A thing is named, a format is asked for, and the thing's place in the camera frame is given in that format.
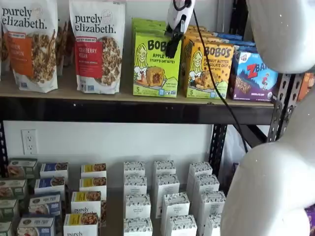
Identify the purple package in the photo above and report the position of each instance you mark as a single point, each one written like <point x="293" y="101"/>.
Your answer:
<point x="310" y="216"/>

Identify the yellow white granola box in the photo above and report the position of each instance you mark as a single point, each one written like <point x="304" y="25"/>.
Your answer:
<point x="93" y="184"/>
<point x="93" y="169"/>
<point x="81" y="225"/>
<point x="86" y="202"/>

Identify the granola bag orange label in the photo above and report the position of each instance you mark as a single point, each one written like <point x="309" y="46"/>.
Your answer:
<point x="29" y="61"/>

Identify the black metal shelf rack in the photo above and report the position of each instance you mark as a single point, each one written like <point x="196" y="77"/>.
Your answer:
<point x="123" y="110"/>

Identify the blue oatmeal box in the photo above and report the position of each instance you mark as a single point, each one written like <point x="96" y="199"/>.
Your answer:
<point x="54" y="169"/>
<point x="35" y="226"/>
<point x="49" y="185"/>
<point x="45" y="204"/>

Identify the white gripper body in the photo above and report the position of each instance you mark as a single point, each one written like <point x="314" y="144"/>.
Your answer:
<point x="176" y="14"/>

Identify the yellow Bobo's peanut butter box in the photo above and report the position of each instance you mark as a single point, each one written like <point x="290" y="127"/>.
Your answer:
<point x="197" y="28"/>
<point x="194" y="37"/>
<point x="201" y="81"/>

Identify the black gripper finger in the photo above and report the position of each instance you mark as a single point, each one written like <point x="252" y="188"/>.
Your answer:
<point x="173" y="46"/>

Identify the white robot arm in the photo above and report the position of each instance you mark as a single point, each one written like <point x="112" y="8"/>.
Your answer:
<point x="265" y="191"/>

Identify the white floral print box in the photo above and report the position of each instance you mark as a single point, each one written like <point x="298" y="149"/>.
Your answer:
<point x="200" y="169"/>
<point x="167" y="189"/>
<point x="182" y="226"/>
<point x="137" y="205"/>
<point x="212" y="225"/>
<point x="135" y="184"/>
<point x="212" y="204"/>
<point x="137" y="227"/>
<point x="206" y="186"/>
<point x="134" y="168"/>
<point x="164" y="168"/>
<point x="175" y="206"/>

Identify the wooden shelf board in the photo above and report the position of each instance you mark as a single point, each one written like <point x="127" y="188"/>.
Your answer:
<point x="66" y="88"/>

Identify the green oatmeal box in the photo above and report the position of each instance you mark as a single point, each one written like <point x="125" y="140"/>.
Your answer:
<point x="5" y="228"/>
<point x="22" y="167"/>
<point x="12" y="188"/>
<point x="8" y="209"/>

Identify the white granola bag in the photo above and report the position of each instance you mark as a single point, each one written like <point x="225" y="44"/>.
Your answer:
<point x="62" y="44"/>

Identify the blue Zbar box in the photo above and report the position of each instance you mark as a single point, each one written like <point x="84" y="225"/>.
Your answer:
<point x="229" y="36"/>
<point x="246" y="49"/>
<point x="248" y="83"/>
<point x="243" y="43"/>

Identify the white wall outlet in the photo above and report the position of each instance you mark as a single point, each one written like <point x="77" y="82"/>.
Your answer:
<point x="29" y="141"/>

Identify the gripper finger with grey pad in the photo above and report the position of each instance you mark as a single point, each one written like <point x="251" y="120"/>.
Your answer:
<point x="168" y="29"/>

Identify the granola bag red label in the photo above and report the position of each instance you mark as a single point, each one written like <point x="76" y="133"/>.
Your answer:
<point x="98" y="61"/>

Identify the green Bobo's apple pie box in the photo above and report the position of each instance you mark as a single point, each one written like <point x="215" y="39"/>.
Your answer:
<point x="147" y="29"/>
<point x="157" y="78"/>
<point x="145" y="21"/>

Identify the orange box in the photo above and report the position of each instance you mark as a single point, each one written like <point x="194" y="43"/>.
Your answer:
<point x="306" y="83"/>

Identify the white patterned small boxes group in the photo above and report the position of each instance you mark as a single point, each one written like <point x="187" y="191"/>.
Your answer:
<point x="115" y="196"/>

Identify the white plastic bag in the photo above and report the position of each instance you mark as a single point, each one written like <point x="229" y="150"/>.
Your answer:
<point x="231" y="145"/>

